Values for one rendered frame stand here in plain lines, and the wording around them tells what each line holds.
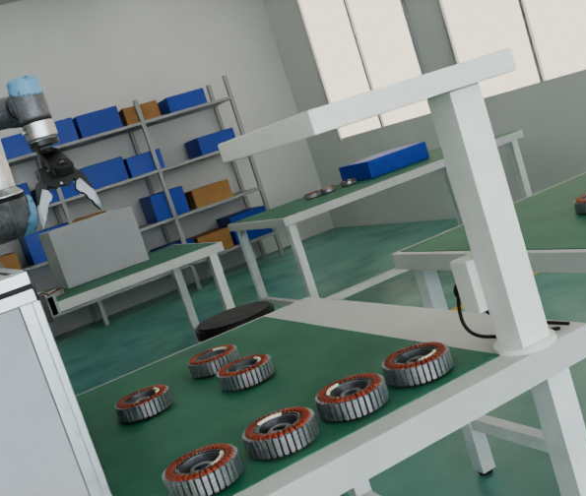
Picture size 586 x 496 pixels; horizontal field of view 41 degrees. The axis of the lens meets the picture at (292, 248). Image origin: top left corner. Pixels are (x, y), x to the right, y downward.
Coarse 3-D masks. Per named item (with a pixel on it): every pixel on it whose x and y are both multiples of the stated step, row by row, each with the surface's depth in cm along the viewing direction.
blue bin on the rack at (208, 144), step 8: (208, 136) 819; (216, 136) 823; (224, 136) 827; (232, 136) 831; (184, 144) 849; (192, 144) 830; (200, 144) 815; (208, 144) 819; (216, 144) 822; (192, 152) 837; (200, 152) 818; (208, 152) 818
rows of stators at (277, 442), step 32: (416, 352) 131; (448, 352) 125; (352, 384) 126; (384, 384) 121; (416, 384) 123; (288, 416) 120; (352, 416) 117; (224, 448) 113; (256, 448) 113; (288, 448) 112; (192, 480) 106; (224, 480) 108
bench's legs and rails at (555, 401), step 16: (544, 384) 129; (560, 384) 129; (544, 400) 131; (560, 400) 129; (576, 400) 131; (544, 416) 132; (560, 416) 129; (576, 416) 131; (544, 432) 134; (560, 432) 130; (576, 432) 131; (560, 448) 131; (576, 448) 131; (560, 464) 133; (576, 464) 131; (560, 480) 134; (576, 480) 131
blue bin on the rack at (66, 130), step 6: (60, 120) 754; (66, 120) 757; (72, 120) 759; (60, 126) 754; (66, 126) 757; (72, 126) 759; (60, 132) 754; (66, 132) 757; (72, 132) 759; (60, 138) 754; (66, 138) 757; (72, 138) 759; (78, 138) 761; (54, 144) 752; (60, 144) 754
